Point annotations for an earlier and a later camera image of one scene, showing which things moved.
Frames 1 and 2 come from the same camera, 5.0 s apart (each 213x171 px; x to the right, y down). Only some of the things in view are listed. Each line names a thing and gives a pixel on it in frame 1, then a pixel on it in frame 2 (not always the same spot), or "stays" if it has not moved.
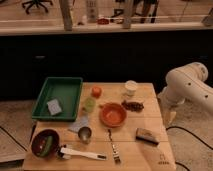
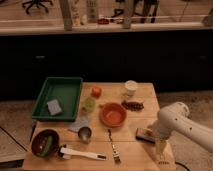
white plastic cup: (131, 86) stays
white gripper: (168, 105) to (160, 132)
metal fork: (115, 150) stays
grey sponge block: (54, 107) stays
